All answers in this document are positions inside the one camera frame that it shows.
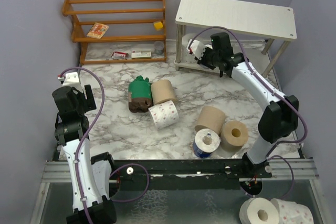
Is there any white plain paper roll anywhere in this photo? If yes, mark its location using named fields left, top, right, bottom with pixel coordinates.
left=181, top=33, right=197, bottom=63

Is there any pink dotted paper roll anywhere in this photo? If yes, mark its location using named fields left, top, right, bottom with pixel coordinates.
left=149, top=100, right=179, bottom=130

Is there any blue roll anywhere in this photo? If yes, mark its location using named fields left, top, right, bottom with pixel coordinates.
left=193, top=129, right=221, bottom=158

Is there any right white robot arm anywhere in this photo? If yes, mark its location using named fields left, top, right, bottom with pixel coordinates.
left=189, top=32, right=299, bottom=177

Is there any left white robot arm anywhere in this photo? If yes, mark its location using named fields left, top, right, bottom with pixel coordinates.
left=52, top=85, right=117, bottom=223

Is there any white two-tier shelf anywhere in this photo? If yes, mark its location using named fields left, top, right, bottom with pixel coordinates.
left=173, top=0, right=297, bottom=81

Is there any green brown wrapped roll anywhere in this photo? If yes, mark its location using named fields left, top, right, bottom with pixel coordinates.
left=128, top=76, right=153, bottom=113

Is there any red white small box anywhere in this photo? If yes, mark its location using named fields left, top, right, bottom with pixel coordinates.
left=111, top=51, right=128, bottom=60

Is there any brown roll lying centre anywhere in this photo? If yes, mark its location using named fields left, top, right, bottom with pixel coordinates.
left=194, top=106, right=226, bottom=135

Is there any grey small cup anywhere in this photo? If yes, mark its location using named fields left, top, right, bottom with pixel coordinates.
left=154, top=41, right=164, bottom=55

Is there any brown roll beside green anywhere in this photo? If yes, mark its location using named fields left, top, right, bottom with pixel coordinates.
left=151, top=80, right=177, bottom=105

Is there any yellow cube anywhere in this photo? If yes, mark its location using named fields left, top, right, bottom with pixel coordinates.
left=153, top=21, right=163, bottom=30

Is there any white green flat box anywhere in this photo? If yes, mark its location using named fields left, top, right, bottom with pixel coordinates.
left=131, top=49, right=152, bottom=59

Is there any small picture book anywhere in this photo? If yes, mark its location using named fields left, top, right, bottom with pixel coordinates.
left=86, top=23, right=109, bottom=39

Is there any brown roll upright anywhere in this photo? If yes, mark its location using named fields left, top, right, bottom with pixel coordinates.
left=220, top=121, right=248, bottom=152

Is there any orange wooden rack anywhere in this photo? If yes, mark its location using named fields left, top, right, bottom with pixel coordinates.
left=61, top=0, right=166, bottom=66

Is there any white roll below table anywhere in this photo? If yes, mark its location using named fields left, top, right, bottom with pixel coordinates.
left=239, top=198, right=279, bottom=224

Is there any pink dotted roll below table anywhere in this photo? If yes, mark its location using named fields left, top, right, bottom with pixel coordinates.
left=270, top=198, right=314, bottom=224

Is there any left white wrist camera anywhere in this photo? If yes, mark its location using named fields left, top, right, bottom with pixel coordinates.
left=58, top=72, right=82, bottom=90

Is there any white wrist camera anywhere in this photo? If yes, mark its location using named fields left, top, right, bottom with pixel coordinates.
left=58, top=72, right=82, bottom=90
left=187, top=40, right=212, bottom=60

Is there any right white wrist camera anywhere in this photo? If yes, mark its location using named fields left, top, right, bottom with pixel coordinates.
left=187, top=40, right=212, bottom=60

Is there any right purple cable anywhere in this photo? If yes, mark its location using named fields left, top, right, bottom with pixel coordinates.
left=187, top=26, right=308, bottom=198

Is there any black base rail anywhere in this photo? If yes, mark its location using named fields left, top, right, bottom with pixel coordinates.
left=52, top=150, right=274, bottom=192

